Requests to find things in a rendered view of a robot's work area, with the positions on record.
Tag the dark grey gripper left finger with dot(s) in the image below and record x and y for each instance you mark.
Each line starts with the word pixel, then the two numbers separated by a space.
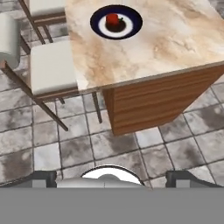
pixel 43 178

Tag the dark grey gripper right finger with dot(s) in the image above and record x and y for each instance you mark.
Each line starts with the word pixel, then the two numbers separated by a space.
pixel 178 178

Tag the red bell pepper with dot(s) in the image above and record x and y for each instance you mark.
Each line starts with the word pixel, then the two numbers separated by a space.
pixel 112 19

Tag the white cushioned wooden stool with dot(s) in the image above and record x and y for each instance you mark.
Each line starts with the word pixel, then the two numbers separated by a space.
pixel 43 11
pixel 52 70

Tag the wooden island counter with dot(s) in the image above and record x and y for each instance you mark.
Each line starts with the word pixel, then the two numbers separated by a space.
pixel 151 64

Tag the dark blue and white plate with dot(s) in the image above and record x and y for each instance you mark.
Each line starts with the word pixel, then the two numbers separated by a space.
pixel 116 22

